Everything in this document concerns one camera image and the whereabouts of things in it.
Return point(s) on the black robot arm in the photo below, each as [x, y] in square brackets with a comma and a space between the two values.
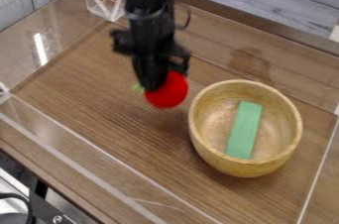
[148, 5]

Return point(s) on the black metal table leg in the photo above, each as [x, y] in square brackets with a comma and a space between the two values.
[45, 213]

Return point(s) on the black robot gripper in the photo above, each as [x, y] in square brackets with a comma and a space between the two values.
[148, 42]

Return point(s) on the green rectangular block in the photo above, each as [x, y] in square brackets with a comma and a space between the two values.
[240, 143]

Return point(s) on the red plush strawberry toy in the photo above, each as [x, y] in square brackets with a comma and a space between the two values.
[171, 94]

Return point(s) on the clear acrylic corner bracket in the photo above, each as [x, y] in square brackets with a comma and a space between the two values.
[108, 9]

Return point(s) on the light wooden bowl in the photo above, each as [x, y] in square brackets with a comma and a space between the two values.
[211, 118]

